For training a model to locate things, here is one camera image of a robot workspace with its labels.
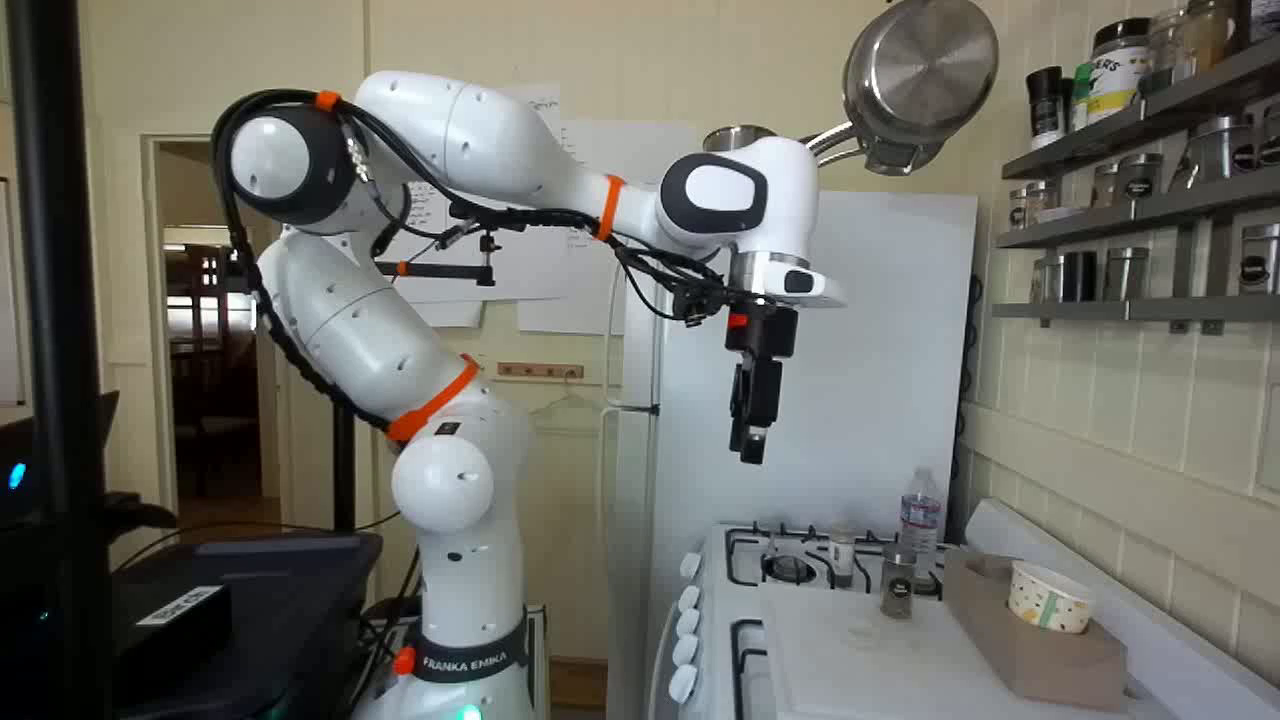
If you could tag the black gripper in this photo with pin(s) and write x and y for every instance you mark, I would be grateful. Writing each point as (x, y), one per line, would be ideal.
(762, 332)

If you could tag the clear plastic water bottle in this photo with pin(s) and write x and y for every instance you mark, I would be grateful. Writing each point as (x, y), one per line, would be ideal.
(927, 515)

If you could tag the dark spice bottle steel cap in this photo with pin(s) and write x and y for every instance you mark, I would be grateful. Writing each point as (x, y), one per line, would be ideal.
(898, 592)

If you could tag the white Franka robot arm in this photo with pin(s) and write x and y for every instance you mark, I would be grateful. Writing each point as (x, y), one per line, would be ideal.
(453, 481)

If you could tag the steel lid spice jar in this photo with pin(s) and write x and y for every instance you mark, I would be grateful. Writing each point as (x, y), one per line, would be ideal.
(1105, 183)
(1082, 276)
(1262, 262)
(1262, 134)
(1047, 276)
(1024, 200)
(1208, 147)
(1124, 275)
(1143, 172)

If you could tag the black spice jar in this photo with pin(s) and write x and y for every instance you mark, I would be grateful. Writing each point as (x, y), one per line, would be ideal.
(1047, 107)

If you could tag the green lid spice jar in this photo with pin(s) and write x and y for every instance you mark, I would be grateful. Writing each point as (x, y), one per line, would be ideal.
(1082, 91)

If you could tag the glass spice jar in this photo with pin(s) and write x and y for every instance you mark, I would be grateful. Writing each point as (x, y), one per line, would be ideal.
(1166, 46)

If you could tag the brown spice jar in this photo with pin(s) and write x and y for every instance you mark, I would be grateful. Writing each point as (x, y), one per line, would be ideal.
(1205, 34)

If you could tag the white refrigerator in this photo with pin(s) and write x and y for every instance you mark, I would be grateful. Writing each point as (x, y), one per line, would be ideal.
(882, 400)

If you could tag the black burner grate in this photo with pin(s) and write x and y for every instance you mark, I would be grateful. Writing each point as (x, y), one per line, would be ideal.
(791, 570)
(738, 654)

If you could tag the white stove knob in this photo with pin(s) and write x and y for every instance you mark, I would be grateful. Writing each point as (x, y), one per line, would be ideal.
(691, 598)
(691, 624)
(681, 687)
(684, 654)
(691, 564)

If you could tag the white shaker steel cap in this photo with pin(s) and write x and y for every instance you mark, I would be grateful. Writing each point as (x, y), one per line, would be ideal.
(843, 559)

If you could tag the white gas stove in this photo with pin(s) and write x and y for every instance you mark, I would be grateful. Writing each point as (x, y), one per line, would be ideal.
(744, 606)

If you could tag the wooden peg strip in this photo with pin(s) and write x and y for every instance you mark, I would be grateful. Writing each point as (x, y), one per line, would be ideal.
(543, 371)

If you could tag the small steel pot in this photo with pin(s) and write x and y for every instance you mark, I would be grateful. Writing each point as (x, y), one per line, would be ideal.
(738, 134)

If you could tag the white patterned paper cup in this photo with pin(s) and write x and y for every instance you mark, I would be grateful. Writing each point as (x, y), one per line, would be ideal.
(1048, 600)

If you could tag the wooden cutting board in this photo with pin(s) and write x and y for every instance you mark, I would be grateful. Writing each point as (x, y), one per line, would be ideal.
(1024, 664)

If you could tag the large hanging steel pot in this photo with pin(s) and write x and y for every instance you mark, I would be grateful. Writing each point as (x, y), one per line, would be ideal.
(921, 66)

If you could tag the black equipment case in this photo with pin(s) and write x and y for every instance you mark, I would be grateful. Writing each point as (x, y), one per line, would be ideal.
(294, 600)

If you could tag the white label black lid jar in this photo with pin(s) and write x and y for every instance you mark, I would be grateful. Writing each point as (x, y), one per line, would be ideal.
(1119, 69)

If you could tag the black box white label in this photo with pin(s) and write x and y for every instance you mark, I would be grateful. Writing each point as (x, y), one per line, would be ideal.
(162, 647)

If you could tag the black vertical pole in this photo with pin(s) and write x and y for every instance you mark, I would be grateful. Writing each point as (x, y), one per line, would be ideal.
(60, 332)

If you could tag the black monitor blue light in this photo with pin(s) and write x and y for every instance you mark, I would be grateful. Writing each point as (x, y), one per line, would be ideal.
(17, 473)

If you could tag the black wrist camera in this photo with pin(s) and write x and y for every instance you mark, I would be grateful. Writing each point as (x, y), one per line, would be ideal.
(698, 303)

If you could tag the metal wall spice rack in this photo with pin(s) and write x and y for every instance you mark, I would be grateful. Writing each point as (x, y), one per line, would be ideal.
(1134, 308)

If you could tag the white door frame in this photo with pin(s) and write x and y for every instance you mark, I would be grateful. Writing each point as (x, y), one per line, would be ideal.
(151, 332)

